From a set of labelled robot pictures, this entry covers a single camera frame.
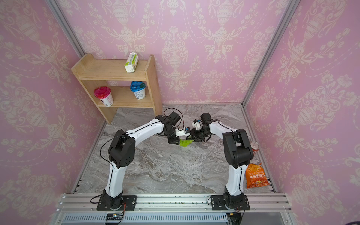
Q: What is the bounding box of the blue lid cup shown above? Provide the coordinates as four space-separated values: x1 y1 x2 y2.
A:
130 81 146 100

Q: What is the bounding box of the aluminium corner profile left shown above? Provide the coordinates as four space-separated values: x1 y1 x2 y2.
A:
45 0 85 58

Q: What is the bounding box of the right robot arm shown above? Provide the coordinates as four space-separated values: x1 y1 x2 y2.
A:
190 112 254 211

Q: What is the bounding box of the green lego brick base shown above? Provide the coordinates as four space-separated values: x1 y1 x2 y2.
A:
179 140 194 147

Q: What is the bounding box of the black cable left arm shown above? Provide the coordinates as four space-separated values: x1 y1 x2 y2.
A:
163 107 185 130

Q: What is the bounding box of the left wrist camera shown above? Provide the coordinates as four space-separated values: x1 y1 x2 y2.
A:
175 127 190 137

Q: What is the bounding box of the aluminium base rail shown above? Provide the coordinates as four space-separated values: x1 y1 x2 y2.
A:
51 193 296 225

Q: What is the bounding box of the orange snack bag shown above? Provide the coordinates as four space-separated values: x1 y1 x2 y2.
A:
245 164 270 188

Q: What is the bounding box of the white green carton box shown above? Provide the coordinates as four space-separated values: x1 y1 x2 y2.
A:
124 52 139 73

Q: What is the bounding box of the red cola can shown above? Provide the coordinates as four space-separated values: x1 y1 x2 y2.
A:
250 142 260 152

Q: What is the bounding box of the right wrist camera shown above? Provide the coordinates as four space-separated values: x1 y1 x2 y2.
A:
192 120 203 130

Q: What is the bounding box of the pink lid cup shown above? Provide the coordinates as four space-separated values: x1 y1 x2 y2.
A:
94 86 114 107

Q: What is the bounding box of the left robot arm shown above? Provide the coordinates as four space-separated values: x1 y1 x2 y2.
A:
98 112 181 211

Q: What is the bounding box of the aluminium corner profile right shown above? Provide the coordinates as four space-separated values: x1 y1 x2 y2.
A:
241 0 300 108

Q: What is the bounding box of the aluminium corner profile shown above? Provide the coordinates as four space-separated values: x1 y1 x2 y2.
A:
241 0 300 108
45 0 85 58

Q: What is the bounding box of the small circuit board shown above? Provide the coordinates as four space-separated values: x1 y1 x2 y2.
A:
106 213 124 222

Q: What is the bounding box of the wooden shelf unit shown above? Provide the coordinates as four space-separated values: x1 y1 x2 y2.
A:
71 53 162 124

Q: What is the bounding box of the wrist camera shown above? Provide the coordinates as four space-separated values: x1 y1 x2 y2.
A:
175 127 190 137
192 120 203 130

